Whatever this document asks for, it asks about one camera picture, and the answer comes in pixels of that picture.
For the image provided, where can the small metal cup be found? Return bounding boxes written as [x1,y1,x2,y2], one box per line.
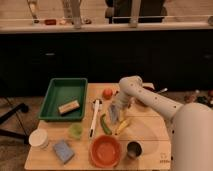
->
[127,141,143,159]

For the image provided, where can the green plastic tray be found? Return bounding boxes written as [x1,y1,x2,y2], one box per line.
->
[39,78,87,122]

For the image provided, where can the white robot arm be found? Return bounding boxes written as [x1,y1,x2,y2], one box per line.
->
[115,76,213,171]

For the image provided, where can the small red dish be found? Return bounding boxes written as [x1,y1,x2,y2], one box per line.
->
[44,19,56,25]

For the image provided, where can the dark red bowl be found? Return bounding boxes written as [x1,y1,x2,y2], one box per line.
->
[135,86,156,108]

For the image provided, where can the metal spoon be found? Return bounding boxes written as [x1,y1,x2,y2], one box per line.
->
[156,88,168,94]

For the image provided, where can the blue sponge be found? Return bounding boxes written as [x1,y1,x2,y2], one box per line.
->
[53,140,75,164]

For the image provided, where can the white paper cup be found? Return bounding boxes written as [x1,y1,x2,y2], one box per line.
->
[29,129,49,149]

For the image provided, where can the wooden block eraser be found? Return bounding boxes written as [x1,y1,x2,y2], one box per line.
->
[58,100,80,115]

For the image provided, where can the green chili pepper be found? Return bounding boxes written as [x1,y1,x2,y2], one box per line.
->
[100,114,112,135]

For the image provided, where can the grey blue towel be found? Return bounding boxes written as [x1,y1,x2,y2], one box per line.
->
[108,104,120,124]

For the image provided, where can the orange plastic bowl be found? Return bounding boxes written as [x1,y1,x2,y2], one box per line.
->
[89,135,122,168]

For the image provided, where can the green plastic cup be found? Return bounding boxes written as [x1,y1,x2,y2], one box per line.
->
[68,123,83,140]

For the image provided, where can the black office chair base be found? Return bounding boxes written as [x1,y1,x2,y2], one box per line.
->
[0,103,29,144]

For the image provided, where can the orange tomato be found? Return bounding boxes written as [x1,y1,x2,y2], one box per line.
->
[102,88,113,100]

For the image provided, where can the yellow banana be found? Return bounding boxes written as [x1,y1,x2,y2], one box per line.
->
[115,118,131,135]

